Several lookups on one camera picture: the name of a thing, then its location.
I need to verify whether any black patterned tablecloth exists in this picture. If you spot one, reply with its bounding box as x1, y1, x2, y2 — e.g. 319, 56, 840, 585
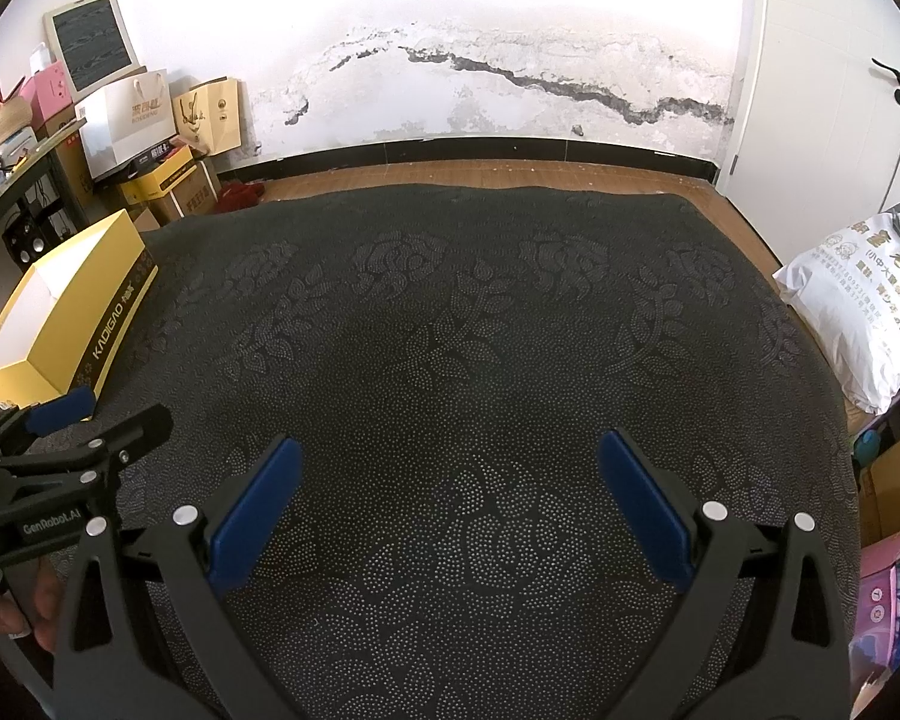
0, 184, 865, 720

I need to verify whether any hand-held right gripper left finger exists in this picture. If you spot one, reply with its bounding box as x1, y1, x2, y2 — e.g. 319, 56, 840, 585
51, 433, 305, 720

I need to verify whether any black flat box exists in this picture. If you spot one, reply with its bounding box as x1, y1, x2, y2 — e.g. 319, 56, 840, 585
124, 139, 191, 170

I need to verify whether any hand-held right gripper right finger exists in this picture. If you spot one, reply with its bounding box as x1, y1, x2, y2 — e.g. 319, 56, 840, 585
597, 427, 853, 720

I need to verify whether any black-framed desk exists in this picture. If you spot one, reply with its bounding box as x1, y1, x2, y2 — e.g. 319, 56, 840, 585
0, 131, 70, 272

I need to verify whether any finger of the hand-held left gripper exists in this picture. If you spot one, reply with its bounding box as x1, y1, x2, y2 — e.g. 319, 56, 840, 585
0, 403, 176, 482
0, 387, 97, 460

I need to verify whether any yellow box with white inside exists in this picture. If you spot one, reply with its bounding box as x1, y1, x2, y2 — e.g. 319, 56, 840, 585
0, 208, 160, 407

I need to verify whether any black speaker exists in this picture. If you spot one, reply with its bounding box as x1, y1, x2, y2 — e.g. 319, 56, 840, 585
1, 214, 50, 272

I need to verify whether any pink printed box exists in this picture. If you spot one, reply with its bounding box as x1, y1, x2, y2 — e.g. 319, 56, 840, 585
847, 517, 900, 700

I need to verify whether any plain cardboard box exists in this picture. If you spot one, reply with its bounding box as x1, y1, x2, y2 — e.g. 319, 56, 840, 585
855, 435, 900, 550

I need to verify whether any white printed plastic bag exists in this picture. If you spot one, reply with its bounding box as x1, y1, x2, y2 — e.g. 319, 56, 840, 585
774, 214, 900, 415

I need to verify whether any black door handle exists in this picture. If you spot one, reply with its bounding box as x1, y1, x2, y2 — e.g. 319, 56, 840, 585
872, 58, 900, 107

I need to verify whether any tan paper bag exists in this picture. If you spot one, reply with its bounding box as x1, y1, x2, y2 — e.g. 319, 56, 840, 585
171, 79, 242, 159

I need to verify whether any white door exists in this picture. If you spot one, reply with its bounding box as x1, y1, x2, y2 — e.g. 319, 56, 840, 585
720, 0, 900, 275

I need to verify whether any straw bag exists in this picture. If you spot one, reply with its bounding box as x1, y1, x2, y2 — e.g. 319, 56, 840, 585
0, 96, 35, 155

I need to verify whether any framed chalkboard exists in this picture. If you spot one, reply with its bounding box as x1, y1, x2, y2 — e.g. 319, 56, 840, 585
43, 0, 140, 99

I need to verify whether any red cloth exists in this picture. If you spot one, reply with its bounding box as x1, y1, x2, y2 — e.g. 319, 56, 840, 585
216, 180, 266, 218

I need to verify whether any white paper bag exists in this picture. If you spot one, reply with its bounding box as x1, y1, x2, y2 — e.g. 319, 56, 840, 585
79, 69, 178, 182

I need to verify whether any yellow flat box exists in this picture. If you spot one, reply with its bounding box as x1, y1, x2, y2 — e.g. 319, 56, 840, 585
116, 146, 197, 204

